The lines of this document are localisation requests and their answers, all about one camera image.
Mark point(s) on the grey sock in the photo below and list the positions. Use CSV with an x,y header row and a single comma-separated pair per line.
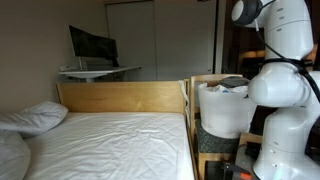
x,y
234,81

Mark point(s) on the white shirt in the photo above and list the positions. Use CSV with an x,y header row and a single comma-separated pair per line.
x,y
223,89

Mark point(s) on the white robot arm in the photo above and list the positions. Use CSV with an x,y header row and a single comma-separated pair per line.
x,y
284,28

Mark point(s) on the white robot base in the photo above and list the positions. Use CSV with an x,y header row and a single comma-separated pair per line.
x,y
282,154

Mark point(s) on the wooden bed footboard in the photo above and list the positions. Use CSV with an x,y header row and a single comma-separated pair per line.
x,y
150,96

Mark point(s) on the white bed sheet mattress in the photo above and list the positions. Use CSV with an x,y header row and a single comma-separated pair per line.
x,y
113,146

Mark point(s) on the wooden chair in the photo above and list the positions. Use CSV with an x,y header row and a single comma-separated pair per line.
x,y
208,148

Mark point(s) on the white desk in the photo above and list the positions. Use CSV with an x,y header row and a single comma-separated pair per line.
x,y
90,76

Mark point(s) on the black computer monitor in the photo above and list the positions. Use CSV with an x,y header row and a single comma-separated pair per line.
x,y
88,45

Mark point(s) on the white pillow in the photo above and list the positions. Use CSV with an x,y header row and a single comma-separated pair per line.
x,y
34,120

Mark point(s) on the white rope laundry hamper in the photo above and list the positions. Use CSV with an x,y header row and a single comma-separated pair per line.
x,y
225,115

